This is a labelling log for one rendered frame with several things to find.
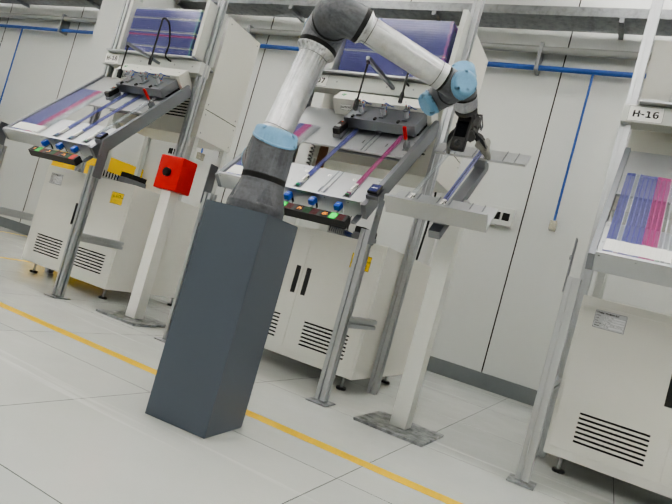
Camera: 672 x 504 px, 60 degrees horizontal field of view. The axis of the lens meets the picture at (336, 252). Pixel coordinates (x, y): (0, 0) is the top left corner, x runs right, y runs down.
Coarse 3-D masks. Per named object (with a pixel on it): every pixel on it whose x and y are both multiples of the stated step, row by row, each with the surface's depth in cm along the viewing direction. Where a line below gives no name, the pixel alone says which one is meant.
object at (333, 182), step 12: (300, 168) 235; (324, 168) 233; (288, 180) 229; (312, 180) 227; (324, 180) 226; (336, 180) 224; (348, 180) 223; (372, 180) 221; (324, 192) 218; (336, 192) 218; (360, 192) 216
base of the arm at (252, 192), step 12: (240, 180) 146; (252, 180) 144; (264, 180) 143; (276, 180) 145; (240, 192) 143; (252, 192) 142; (264, 192) 143; (276, 192) 145; (240, 204) 142; (252, 204) 141; (264, 204) 142; (276, 204) 144; (276, 216) 145
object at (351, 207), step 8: (224, 176) 235; (232, 176) 233; (240, 176) 231; (224, 184) 238; (232, 184) 236; (296, 192) 220; (304, 192) 218; (312, 192) 215; (320, 192) 215; (296, 200) 222; (304, 200) 220; (320, 200) 216; (328, 200) 214; (336, 200) 212; (344, 200) 210; (352, 200) 208; (360, 200) 207; (320, 208) 218; (328, 208) 216; (344, 208) 212; (352, 208) 210; (360, 208) 208
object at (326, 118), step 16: (304, 112) 279; (320, 112) 276; (320, 128) 263; (352, 128) 259; (320, 144) 251; (336, 144) 248; (352, 144) 247; (368, 144) 245; (384, 144) 244; (400, 144) 242
